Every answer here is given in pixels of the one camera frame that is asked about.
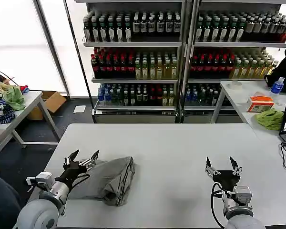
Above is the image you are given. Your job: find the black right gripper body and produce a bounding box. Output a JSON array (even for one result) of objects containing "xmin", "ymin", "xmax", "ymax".
[{"xmin": 211, "ymin": 169, "xmax": 240, "ymax": 192}]

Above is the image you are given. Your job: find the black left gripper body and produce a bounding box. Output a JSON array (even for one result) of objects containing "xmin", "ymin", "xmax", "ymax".
[{"xmin": 54, "ymin": 160, "xmax": 88, "ymax": 190}]

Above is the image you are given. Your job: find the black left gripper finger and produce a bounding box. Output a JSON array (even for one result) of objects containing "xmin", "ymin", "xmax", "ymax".
[
  {"xmin": 63, "ymin": 149, "xmax": 80, "ymax": 166},
  {"xmin": 80, "ymin": 150, "xmax": 100, "ymax": 168}
]

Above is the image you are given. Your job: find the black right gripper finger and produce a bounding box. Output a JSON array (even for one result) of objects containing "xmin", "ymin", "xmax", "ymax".
[
  {"xmin": 204, "ymin": 156, "xmax": 220, "ymax": 178},
  {"xmin": 229, "ymin": 156, "xmax": 243, "ymax": 177}
]

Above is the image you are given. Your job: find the grey shirt with colourful print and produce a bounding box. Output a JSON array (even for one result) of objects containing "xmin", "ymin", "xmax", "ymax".
[{"xmin": 68, "ymin": 156, "xmax": 136, "ymax": 207}]

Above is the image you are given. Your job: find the brown cardboard box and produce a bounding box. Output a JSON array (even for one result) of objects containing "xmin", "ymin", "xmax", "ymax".
[{"xmin": 26, "ymin": 91, "xmax": 67, "ymax": 121}]

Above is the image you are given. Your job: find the bright green cloth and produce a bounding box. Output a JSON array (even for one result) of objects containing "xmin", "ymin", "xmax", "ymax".
[{"xmin": 254, "ymin": 108, "xmax": 285, "ymax": 131}]

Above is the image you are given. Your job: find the white side table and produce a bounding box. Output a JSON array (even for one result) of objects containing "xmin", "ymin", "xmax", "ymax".
[{"xmin": 0, "ymin": 90, "xmax": 61, "ymax": 158}]

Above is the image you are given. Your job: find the orange tissue box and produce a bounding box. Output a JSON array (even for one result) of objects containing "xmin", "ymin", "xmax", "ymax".
[{"xmin": 246, "ymin": 95, "xmax": 275, "ymax": 113}]

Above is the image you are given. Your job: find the white desk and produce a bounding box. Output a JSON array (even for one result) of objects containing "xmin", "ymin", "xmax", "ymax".
[{"xmin": 210, "ymin": 80, "xmax": 286, "ymax": 144}]

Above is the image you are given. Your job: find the person's leg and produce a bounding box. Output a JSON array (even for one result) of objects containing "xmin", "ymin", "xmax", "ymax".
[{"xmin": 0, "ymin": 167, "xmax": 22, "ymax": 229}]

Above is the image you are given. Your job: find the white tape roll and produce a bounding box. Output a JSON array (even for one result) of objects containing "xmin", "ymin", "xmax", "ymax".
[{"xmin": 229, "ymin": 81, "xmax": 243, "ymax": 91}]

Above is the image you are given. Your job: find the light green cloth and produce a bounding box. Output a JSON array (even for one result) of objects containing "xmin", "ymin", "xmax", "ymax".
[{"xmin": 2, "ymin": 85, "xmax": 26, "ymax": 112}]

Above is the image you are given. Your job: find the blue striped cloth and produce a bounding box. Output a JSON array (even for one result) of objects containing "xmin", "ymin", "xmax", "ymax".
[{"xmin": 0, "ymin": 99, "xmax": 16, "ymax": 125}]

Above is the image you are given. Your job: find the blue water bottle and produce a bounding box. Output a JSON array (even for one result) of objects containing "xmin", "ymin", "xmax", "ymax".
[{"xmin": 270, "ymin": 77, "xmax": 285, "ymax": 94}]

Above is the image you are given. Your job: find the shelf rack with drink bottles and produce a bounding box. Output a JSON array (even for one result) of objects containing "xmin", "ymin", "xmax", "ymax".
[
  {"xmin": 75, "ymin": 0, "xmax": 185, "ymax": 124},
  {"xmin": 181, "ymin": 0, "xmax": 286, "ymax": 124}
]

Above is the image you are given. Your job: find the person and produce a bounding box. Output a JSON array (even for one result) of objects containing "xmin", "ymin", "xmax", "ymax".
[{"xmin": 264, "ymin": 46, "xmax": 286, "ymax": 94}]

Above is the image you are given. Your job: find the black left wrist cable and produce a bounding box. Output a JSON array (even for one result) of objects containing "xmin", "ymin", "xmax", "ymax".
[{"xmin": 71, "ymin": 173, "xmax": 91, "ymax": 189}]

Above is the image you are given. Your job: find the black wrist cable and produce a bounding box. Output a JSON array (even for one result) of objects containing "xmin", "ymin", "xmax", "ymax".
[
  {"xmin": 71, "ymin": 173, "xmax": 91, "ymax": 189},
  {"xmin": 210, "ymin": 182, "xmax": 227, "ymax": 228}
]

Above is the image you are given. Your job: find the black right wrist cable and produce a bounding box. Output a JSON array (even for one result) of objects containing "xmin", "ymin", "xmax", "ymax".
[{"xmin": 210, "ymin": 182, "xmax": 227, "ymax": 228}]

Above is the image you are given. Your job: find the thin grey cable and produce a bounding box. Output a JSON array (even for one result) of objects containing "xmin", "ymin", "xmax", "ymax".
[{"xmin": 0, "ymin": 70, "xmax": 19, "ymax": 86}]

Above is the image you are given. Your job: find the grey window frame post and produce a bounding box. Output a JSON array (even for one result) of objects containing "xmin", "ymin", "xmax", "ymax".
[{"xmin": 32, "ymin": 0, "xmax": 70, "ymax": 96}]

